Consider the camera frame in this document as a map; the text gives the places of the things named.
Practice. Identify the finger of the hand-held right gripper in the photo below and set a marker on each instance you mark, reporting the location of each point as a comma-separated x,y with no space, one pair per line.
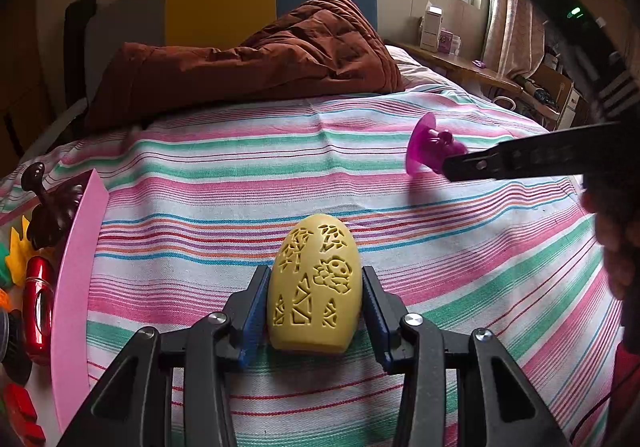
525,157

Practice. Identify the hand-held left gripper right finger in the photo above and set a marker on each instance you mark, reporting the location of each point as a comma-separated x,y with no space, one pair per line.
377,327

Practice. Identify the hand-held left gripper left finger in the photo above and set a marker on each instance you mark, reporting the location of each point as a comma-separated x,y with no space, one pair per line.
252,327

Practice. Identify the yellow toy corn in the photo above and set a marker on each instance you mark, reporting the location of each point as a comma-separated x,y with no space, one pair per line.
310,287

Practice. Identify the purple plunger mold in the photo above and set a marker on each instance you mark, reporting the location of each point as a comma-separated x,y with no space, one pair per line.
425,147

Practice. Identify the pink cardboard box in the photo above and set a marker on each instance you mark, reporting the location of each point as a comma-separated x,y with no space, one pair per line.
75,302

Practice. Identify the red glossy clip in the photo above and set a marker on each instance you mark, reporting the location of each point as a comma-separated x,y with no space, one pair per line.
37,317

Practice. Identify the dark brown claw clip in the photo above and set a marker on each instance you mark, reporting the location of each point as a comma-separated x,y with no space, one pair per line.
50,222

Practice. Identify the black grey cup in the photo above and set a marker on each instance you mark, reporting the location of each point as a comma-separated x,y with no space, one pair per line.
15,357

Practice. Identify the orange star cutter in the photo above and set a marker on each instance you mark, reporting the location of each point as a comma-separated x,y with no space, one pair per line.
22,257

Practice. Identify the red plastic block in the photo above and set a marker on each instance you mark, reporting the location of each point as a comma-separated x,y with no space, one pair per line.
22,407

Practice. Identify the orange toy blocks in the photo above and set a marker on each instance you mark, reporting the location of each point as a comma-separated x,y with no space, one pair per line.
4,299

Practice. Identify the green plunger mold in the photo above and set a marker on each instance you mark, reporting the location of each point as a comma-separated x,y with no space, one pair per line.
5,267

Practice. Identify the person's right hand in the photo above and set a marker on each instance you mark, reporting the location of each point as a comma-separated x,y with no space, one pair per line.
620,237

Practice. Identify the pink floral curtain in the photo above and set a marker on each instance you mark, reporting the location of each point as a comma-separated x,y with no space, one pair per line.
515,2

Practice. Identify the wooden bedside table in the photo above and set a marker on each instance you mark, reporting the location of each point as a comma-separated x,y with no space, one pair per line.
465,67

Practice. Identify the purple small box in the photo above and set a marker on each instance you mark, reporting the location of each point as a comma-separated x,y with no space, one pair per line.
449,43

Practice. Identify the pale pink pillow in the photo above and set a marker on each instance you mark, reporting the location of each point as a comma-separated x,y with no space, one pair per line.
415,69

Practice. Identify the striped bed sheet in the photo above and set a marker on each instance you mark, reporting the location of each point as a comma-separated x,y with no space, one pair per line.
350,187

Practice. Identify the white carton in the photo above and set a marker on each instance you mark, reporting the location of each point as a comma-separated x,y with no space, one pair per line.
430,29

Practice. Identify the dark red garment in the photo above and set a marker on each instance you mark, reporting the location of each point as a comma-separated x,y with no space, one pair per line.
627,377

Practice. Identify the brown quilt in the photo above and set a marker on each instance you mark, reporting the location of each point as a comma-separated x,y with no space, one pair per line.
250,67

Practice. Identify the grey yellow blue headboard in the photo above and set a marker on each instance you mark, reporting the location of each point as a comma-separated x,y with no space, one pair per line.
220,2

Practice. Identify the white bed rail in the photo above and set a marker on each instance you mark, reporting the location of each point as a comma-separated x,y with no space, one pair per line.
60,122

